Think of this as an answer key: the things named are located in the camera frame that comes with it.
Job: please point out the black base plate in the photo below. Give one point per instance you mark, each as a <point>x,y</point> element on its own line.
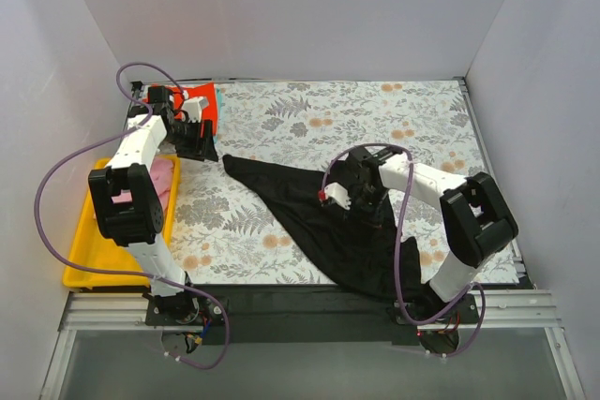
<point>291,314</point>

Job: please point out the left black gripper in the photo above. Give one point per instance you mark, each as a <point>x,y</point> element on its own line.
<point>188,136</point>

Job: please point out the black t-shirt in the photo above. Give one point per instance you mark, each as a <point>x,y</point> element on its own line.
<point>352,253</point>

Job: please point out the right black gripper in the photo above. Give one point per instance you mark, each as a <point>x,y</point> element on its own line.
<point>372,200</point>

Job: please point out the red folded t-shirt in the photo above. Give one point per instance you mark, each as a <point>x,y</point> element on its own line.
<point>175,96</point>

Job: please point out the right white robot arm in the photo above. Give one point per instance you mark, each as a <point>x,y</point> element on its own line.
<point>477,220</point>

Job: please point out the teal folded t-shirt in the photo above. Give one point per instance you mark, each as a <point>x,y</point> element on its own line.
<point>218,95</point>

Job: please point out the floral table cloth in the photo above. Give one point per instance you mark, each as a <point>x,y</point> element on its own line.
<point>223,233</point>

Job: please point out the pink t-shirt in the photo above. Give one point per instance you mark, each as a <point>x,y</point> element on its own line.
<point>161,172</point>

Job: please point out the aluminium frame rail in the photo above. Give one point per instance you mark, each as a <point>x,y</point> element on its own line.
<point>505,308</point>

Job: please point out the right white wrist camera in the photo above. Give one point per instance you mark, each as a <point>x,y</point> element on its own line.
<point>335,193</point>

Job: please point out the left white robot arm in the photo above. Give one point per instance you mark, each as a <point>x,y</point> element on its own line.
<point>126,202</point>

